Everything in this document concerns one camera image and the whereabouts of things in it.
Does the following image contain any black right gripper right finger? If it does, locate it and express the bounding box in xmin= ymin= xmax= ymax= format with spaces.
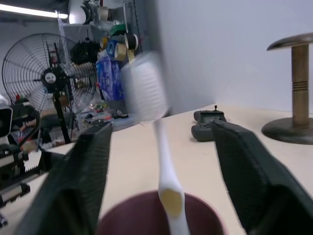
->
xmin=211 ymin=119 xmax=313 ymax=235

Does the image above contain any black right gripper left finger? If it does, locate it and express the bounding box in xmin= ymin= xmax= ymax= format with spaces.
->
xmin=16 ymin=122 xmax=113 ymax=235

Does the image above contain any maroon mug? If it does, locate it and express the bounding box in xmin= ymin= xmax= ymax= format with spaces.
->
xmin=96 ymin=190 xmax=229 ymax=235

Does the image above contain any white toothbrush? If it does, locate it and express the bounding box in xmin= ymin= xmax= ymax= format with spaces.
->
xmin=120 ymin=51 xmax=190 ymax=235

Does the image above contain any brown wooden mushroom stand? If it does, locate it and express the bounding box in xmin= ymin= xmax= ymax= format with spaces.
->
xmin=261 ymin=32 xmax=313 ymax=145

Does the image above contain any dark grey remote controller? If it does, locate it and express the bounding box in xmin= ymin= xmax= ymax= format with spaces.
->
xmin=190 ymin=105 xmax=229 ymax=143

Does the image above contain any black standing fan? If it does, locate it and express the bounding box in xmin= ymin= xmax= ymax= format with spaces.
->
xmin=1 ymin=33 xmax=98 ymax=145

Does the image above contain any blue printed package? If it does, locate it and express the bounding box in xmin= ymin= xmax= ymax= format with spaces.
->
xmin=95 ymin=52 xmax=126 ymax=101

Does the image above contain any black bag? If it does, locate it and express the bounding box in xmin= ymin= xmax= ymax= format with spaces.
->
xmin=70 ymin=40 xmax=99 ymax=66

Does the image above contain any blue tape roll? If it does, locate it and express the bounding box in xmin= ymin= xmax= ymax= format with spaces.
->
xmin=106 ymin=40 xmax=118 ymax=58

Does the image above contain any brown tape roll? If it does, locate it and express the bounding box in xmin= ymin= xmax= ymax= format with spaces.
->
xmin=114 ymin=43 xmax=128 ymax=60

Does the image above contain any black tape roll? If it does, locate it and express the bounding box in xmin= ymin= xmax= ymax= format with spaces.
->
xmin=124 ymin=33 xmax=139 ymax=50

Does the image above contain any fluorescent ceiling light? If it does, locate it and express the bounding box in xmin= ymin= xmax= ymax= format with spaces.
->
xmin=0 ymin=4 xmax=69 ymax=20

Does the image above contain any green box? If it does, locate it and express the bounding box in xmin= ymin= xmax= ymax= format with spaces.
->
xmin=110 ymin=24 xmax=127 ymax=37

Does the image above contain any beige tape roll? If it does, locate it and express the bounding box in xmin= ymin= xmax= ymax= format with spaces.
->
xmin=98 ymin=5 xmax=110 ymax=22

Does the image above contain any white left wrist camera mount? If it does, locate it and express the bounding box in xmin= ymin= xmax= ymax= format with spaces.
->
xmin=0 ymin=94 xmax=14 ymax=138

